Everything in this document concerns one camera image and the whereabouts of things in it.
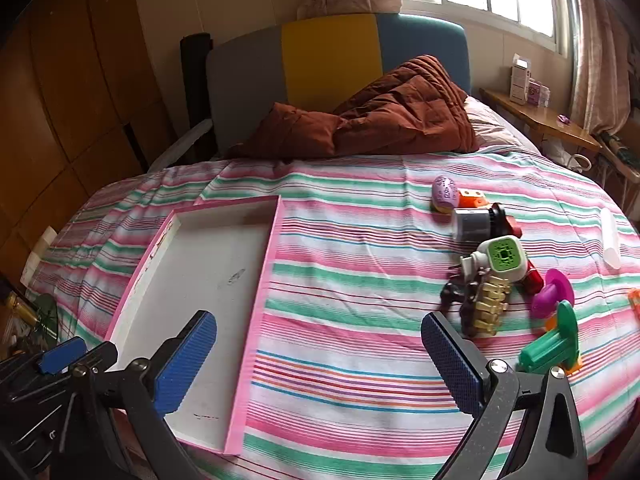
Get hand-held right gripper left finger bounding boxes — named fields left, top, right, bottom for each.
left=52, top=310, right=218, bottom=480

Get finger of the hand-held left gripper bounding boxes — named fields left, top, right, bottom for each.
left=10, top=336, right=88, bottom=386

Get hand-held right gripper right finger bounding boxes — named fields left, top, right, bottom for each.
left=421, top=311, right=588, bottom=480

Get dark brown hair clip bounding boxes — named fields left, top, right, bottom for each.
left=440, top=267, right=501, bottom=338

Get beige hair claw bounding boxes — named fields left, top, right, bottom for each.
left=470, top=275, right=513, bottom=336

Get pink rimmed white tray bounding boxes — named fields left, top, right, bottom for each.
left=104, top=194, right=285, bottom=456

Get green plastic cylinder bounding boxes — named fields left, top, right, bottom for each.
left=517, top=300, right=580, bottom=373

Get red plastic clip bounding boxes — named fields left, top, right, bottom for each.
left=520, top=260, right=546, bottom=295

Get green white plug-in device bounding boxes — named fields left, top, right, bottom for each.
left=459, top=235, right=530, bottom=282

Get golden bottle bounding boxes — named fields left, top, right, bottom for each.
left=4, top=294, right=41, bottom=326

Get striped bed sheet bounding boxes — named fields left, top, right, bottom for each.
left=25, top=152, right=640, bottom=480

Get grey cylinder with black cap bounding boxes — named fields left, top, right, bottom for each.
left=452, top=202, right=508, bottom=242

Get orange plastic toy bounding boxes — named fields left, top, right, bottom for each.
left=457, top=188, right=488, bottom=209

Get purple egg shaped toy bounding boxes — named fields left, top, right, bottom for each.
left=432, top=175, right=460, bottom=213

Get white translucent tube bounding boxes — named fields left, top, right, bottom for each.
left=599, top=207, right=623, bottom=270

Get white chair armrest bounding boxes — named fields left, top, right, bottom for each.
left=147, top=119, right=213, bottom=173

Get pink pillow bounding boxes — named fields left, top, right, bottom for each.
left=462, top=95, right=542, bottom=156

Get wooden wardrobe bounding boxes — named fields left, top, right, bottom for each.
left=0, top=0, right=173, bottom=271

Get brown pillows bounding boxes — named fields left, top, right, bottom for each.
left=225, top=55, right=481, bottom=161

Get wooden side table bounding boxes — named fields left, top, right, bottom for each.
left=480, top=87, right=603, bottom=153

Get dark radio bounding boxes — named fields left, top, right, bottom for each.
left=597, top=130, right=640, bottom=186

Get purple carton box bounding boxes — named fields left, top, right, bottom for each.
left=527, top=79, right=551, bottom=108

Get white carton box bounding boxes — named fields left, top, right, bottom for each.
left=510, top=54, right=532, bottom=106

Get grey yellow blue headboard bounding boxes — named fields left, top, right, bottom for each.
left=206, top=12, right=471, bottom=158

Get long beige curtain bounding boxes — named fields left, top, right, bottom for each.
left=545, top=0, right=632, bottom=136

